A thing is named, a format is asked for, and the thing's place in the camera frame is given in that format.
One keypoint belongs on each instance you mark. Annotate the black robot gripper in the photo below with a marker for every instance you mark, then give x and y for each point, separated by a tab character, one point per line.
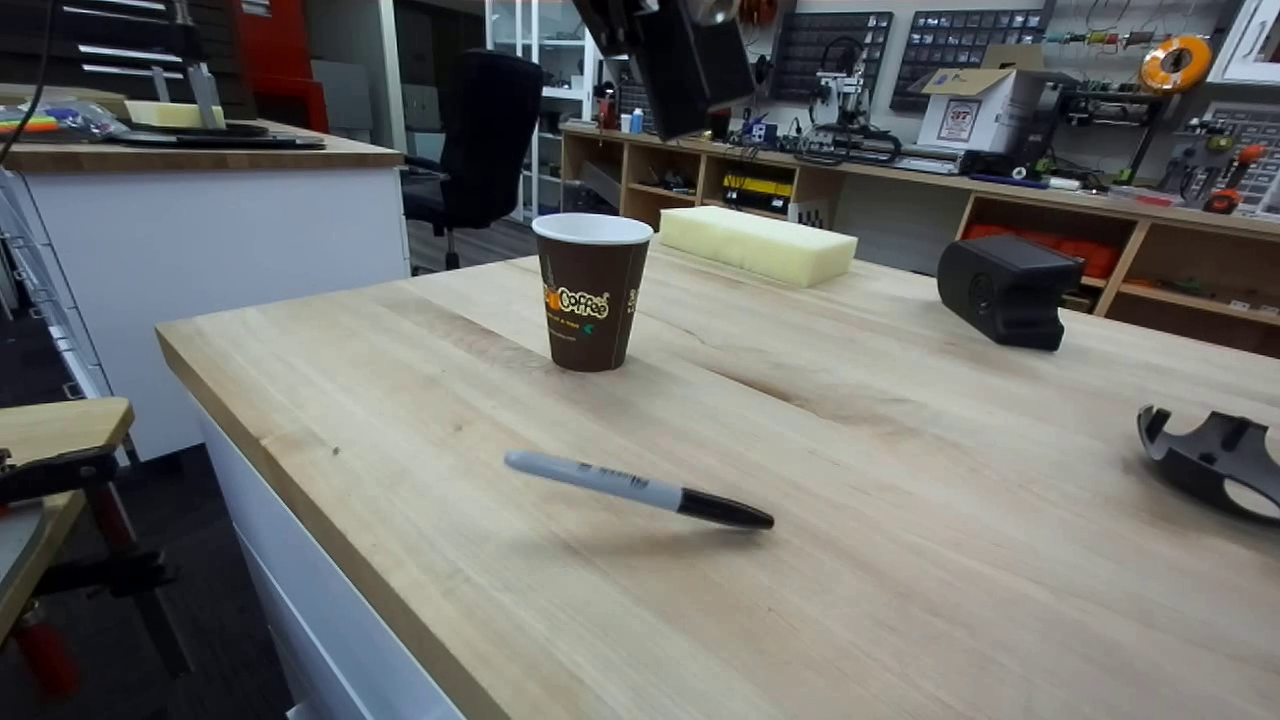
700	55

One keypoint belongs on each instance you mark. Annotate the grey marker pen black cap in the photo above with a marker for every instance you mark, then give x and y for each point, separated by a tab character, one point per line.
601	480

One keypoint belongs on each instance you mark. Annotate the black pegboard tool panel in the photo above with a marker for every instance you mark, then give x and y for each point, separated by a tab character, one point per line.
964	37
824	46

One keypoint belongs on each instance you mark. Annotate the yellow item in shelf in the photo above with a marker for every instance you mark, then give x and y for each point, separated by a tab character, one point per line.
759	190

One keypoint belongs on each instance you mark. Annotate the yellow foam block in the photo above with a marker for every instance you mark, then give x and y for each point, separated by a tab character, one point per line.
759	242

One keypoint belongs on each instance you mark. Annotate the black office chair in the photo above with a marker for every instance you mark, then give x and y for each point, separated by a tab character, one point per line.
483	143

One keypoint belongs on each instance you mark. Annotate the cardboard box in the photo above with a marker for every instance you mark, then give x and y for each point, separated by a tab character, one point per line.
982	107

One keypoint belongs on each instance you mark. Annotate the black box speaker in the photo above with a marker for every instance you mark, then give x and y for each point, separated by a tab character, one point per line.
1007	289

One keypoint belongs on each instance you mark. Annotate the red storage bin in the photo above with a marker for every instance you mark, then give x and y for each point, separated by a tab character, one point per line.
1044	250

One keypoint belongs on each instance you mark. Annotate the red cabinet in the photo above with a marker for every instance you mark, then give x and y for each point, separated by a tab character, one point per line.
281	61

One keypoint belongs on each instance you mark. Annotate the orange tape roll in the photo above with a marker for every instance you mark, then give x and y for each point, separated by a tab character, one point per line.
1161	70

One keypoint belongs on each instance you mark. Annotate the long wooden shelf workbench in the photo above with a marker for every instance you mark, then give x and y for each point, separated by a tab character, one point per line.
1173	254

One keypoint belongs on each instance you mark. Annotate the white counter wooden top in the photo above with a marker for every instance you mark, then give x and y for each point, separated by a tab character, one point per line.
212	254

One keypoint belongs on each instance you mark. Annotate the black grey curved holder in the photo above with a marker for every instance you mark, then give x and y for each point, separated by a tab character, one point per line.
1207	462

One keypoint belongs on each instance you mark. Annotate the wooden stool red legs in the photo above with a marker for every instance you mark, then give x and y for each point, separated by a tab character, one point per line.
61	465

